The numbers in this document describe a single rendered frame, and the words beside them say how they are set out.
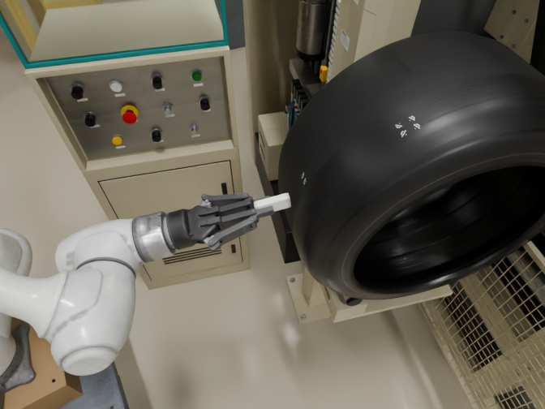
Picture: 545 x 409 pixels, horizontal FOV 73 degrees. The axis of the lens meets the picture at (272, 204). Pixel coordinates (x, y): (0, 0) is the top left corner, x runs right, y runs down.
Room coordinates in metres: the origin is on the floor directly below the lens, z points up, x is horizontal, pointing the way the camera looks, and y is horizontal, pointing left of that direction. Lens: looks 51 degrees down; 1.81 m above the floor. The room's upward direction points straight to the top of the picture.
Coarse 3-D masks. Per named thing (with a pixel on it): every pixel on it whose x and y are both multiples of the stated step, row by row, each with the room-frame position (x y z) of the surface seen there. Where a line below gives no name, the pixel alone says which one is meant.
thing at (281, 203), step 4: (284, 196) 0.46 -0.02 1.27; (288, 196) 0.46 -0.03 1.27; (272, 200) 0.45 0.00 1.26; (276, 200) 0.45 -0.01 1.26; (280, 200) 0.45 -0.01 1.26; (284, 200) 0.45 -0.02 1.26; (288, 200) 0.46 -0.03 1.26; (256, 204) 0.45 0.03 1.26; (260, 204) 0.45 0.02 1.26; (264, 204) 0.45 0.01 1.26; (268, 204) 0.45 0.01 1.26; (272, 204) 0.45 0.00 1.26; (276, 204) 0.45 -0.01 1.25; (280, 204) 0.45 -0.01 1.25; (284, 204) 0.45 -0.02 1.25; (288, 204) 0.46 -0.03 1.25; (256, 208) 0.44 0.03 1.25; (260, 208) 0.44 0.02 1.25; (276, 208) 0.45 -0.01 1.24; (280, 208) 0.45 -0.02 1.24; (284, 208) 0.45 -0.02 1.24
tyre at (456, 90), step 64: (384, 64) 0.59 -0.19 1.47; (448, 64) 0.55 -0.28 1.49; (512, 64) 0.56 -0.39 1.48; (320, 128) 0.53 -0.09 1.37; (384, 128) 0.45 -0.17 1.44; (448, 128) 0.42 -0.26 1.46; (512, 128) 0.43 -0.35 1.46; (320, 192) 0.42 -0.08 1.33; (384, 192) 0.38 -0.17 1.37; (448, 192) 0.70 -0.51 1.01; (512, 192) 0.60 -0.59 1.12; (320, 256) 0.37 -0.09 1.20; (384, 256) 0.54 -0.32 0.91; (448, 256) 0.52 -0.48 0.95
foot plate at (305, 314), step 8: (288, 280) 0.94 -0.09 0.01; (296, 280) 0.94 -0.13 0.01; (296, 288) 0.89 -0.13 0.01; (296, 296) 0.84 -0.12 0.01; (304, 296) 0.84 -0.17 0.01; (296, 304) 0.80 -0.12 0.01; (304, 304) 0.80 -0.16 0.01; (296, 312) 0.76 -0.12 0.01; (304, 312) 0.76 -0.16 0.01; (312, 312) 0.76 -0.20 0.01; (320, 312) 0.76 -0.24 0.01; (328, 312) 0.76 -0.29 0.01; (304, 320) 0.72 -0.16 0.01; (312, 320) 0.72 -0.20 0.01
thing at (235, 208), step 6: (252, 198) 0.46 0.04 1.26; (228, 204) 0.45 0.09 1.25; (234, 204) 0.45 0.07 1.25; (240, 204) 0.45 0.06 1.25; (246, 204) 0.45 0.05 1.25; (204, 210) 0.44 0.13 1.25; (210, 210) 0.44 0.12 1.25; (216, 210) 0.44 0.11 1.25; (222, 210) 0.44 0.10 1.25; (228, 210) 0.44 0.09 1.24; (234, 210) 0.45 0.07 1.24; (240, 210) 0.45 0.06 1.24; (246, 210) 0.45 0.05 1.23; (198, 216) 0.43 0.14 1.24; (222, 216) 0.44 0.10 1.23
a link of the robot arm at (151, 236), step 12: (144, 216) 0.42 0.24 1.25; (156, 216) 0.42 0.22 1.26; (144, 228) 0.39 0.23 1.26; (156, 228) 0.39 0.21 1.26; (144, 240) 0.37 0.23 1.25; (156, 240) 0.37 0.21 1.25; (168, 240) 0.38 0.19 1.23; (144, 252) 0.36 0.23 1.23; (156, 252) 0.36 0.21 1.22; (168, 252) 0.37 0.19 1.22
